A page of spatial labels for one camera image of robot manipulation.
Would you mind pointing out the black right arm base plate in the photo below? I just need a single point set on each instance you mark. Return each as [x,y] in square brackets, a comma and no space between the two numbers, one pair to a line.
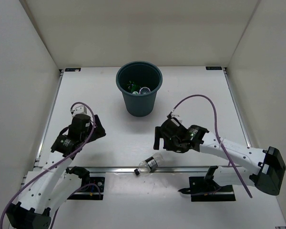
[205,189]

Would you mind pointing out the green plastic soda bottle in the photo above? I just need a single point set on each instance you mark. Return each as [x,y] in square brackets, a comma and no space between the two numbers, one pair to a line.
[133,87]

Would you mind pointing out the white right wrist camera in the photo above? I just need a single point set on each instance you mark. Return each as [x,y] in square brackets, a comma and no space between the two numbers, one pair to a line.
[172,115]

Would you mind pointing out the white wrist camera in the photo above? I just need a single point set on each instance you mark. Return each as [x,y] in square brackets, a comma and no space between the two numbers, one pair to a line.
[172,115]
[78,110]

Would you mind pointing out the black label sticker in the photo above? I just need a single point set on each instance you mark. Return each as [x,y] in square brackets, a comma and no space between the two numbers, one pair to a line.
[213,68]
[72,69]

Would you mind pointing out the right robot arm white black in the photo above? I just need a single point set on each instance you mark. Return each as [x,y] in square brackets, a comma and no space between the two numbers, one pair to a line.
[260,168]

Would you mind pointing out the black label sticker left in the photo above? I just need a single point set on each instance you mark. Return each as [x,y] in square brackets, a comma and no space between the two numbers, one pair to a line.
[72,69]

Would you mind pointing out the dark teal plastic bin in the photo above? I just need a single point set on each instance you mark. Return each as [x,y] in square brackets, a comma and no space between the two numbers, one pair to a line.
[145,74]

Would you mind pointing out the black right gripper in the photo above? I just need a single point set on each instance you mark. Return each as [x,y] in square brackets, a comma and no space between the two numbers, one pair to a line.
[159,134]

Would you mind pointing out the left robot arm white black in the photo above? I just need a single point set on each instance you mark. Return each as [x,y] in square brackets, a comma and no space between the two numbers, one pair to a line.
[56,182]

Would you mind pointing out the blue label clear water bottle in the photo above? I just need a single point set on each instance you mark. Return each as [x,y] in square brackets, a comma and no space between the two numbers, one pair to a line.
[144,90]

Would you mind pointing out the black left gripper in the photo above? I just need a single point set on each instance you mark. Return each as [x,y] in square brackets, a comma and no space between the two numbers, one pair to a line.
[99,131]

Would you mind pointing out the black label sticker right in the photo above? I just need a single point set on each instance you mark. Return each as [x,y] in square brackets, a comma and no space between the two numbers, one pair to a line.
[213,68]

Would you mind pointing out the aluminium table edge rail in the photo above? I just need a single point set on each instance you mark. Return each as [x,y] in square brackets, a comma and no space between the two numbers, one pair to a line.
[159,169]

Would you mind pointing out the clear bottle black label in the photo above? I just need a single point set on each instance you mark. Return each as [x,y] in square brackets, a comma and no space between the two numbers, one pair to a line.
[149,165]

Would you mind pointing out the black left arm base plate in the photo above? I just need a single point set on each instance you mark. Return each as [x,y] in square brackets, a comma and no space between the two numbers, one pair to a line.
[93,190]

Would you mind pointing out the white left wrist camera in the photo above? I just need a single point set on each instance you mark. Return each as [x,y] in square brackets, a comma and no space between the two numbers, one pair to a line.
[78,110]

